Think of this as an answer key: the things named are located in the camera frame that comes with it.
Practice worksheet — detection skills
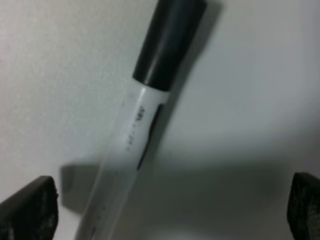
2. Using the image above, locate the white marker pen black cap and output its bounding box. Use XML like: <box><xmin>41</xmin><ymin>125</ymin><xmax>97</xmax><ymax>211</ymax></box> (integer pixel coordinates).
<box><xmin>75</xmin><ymin>0</ymin><xmax>207</xmax><ymax>240</ymax></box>

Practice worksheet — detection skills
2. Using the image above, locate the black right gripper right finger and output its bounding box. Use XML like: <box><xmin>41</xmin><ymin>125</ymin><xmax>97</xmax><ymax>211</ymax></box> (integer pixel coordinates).
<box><xmin>286</xmin><ymin>172</ymin><xmax>320</xmax><ymax>240</ymax></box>

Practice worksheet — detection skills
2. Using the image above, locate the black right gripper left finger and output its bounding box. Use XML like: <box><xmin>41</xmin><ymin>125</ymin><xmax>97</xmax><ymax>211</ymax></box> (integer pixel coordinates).
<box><xmin>0</xmin><ymin>176</ymin><xmax>59</xmax><ymax>240</ymax></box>

